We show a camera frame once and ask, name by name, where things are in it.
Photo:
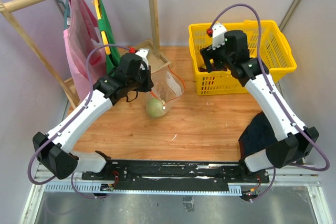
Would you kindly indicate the teal hanger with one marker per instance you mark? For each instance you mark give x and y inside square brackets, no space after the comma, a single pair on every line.
[66,12]

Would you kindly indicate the yellow hanger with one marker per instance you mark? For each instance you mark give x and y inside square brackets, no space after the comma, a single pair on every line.
[99,19]

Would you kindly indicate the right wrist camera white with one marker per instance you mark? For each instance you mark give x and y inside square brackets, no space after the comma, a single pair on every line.
[217,32]

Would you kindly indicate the green cabbage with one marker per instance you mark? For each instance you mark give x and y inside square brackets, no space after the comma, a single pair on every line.
[155,108]

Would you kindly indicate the aluminium frame rail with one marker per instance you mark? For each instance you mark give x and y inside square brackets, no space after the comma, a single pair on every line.
[293,198]

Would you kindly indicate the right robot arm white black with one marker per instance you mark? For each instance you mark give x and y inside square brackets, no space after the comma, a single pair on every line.
[294,140]

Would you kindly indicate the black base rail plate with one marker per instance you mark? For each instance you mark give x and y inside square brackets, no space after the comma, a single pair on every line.
[175,176]

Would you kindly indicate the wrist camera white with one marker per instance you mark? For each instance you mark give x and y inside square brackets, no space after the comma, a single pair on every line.
[143,53]
[217,32]

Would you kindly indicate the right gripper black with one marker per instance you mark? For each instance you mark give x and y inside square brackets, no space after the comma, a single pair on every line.
[209,53]

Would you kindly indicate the green shirt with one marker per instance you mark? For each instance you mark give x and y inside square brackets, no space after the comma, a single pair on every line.
[112,53]

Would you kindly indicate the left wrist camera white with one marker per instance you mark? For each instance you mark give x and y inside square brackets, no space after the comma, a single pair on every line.
[143,53]

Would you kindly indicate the pink shirt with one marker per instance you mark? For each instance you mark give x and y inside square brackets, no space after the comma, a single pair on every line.
[80,39]

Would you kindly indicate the clear zip top bag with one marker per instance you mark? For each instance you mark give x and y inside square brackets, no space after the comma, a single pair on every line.
[167,86]

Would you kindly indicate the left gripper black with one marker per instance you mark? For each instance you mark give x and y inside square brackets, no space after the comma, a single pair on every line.
[149,83]

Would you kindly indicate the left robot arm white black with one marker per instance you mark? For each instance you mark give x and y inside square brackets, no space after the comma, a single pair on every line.
[54,149]

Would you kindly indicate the dark navy cloth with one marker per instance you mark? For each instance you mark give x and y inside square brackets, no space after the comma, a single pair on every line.
[257,136]

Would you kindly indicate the wooden clothes rack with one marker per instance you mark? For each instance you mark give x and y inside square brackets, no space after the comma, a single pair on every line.
[39,23]

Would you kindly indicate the dark red grapes bunch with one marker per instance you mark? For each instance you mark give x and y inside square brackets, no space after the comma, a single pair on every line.
[204,69]

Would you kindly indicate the yellow plastic basket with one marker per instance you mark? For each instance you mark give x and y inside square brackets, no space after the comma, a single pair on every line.
[275,53]

